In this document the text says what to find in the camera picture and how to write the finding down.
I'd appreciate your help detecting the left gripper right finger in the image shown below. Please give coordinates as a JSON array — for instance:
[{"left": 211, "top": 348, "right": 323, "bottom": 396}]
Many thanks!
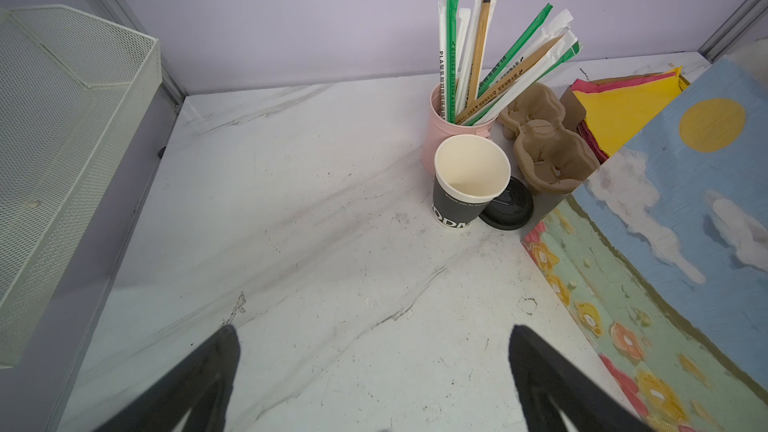
[{"left": 508, "top": 325, "right": 650, "bottom": 432}]

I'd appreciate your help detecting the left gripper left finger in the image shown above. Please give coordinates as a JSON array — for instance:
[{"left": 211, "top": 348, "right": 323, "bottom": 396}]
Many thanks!
[{"left": 98, "top": 324, "right": 240, "bottom": 431}]

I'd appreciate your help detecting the green paper takeout bag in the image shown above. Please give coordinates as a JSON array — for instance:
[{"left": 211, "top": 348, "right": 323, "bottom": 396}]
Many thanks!
[{"left": 523, "top": 58, "right": 767, "bottom": 431}]

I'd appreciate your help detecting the black plastic cup lid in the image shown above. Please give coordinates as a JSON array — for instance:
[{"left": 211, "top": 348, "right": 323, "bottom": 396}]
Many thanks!
[{"left": 479, "top": 177, "right": 534, "bottom": 230}]

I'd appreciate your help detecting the brown pulp cup carrier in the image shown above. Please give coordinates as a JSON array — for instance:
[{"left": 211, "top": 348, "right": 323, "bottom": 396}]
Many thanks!
[{"left": 497, "top": 83, "right": 600, "bottom": 195}]

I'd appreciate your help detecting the black paper coffee cup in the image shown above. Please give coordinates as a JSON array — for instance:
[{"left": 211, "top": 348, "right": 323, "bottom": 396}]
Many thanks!
[{"left": 432, "top": 134, "right": 511, "bottom": 229}]

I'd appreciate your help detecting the pink straw holder cup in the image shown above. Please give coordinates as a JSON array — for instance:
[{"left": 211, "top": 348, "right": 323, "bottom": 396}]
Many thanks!
[{"left": 421, "top": 85, "right": 494, "bottom": 175}]

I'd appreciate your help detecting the yellow napkin stack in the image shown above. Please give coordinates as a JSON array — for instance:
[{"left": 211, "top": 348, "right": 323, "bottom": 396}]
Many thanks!
[{"left": 560, "top": 67, "right": 689, "bottom": 163}]

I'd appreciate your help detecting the white mesh shelf lower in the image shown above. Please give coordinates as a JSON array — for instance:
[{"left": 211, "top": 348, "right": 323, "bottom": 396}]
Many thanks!
[{"left": 1, "top": 5, "right": 162, "bottom": 368}]

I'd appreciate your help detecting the green wrapped straw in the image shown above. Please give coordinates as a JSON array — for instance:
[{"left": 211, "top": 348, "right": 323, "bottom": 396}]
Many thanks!
[{"left": 445, "top": 0, "right": 459, "bottom": 123}]

